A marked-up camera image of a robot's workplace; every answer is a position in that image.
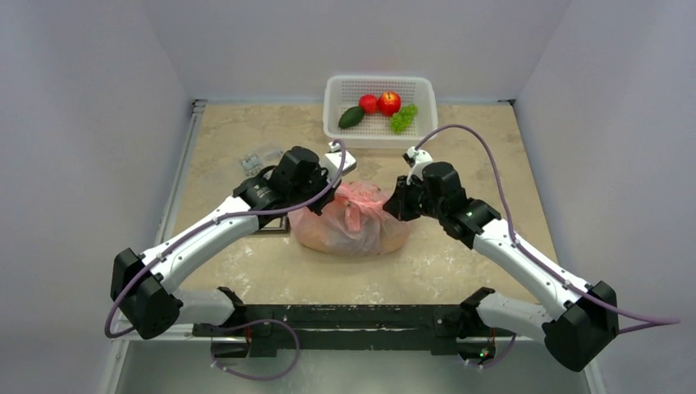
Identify pink printed plastic bag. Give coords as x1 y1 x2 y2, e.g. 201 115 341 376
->
288 181 412 257

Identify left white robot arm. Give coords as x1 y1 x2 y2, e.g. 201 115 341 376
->
104 140 356 340

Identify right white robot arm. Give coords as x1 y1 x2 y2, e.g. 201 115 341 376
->
383 159 620 372

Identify dark green fake avocado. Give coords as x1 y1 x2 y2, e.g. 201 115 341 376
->
337 106 365 130

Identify green fake grapes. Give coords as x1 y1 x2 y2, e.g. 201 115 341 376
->
389 104 419 135

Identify small red fake fruit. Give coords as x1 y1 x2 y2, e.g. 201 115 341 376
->
359 94 379 114

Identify red fake apple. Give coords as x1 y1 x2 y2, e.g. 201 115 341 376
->
378 91 401 117

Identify black L-shaped metal tool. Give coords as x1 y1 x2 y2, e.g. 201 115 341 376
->
255 216 291 236

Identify white perforated plastic basket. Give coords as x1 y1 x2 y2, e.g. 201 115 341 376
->
323 76 438 149

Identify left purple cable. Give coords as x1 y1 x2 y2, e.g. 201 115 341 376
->
104 139 347 339

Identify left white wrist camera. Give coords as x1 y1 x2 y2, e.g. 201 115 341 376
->
320 140 357 181

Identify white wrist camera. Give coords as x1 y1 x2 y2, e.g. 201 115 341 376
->
320 140 357 181
404 146 433 185

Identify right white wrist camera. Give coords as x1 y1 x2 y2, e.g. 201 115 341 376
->
404 146 433 185

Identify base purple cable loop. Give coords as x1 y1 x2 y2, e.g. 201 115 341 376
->
210 318 301 383

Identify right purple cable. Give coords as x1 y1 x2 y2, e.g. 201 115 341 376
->
414 124 680 336

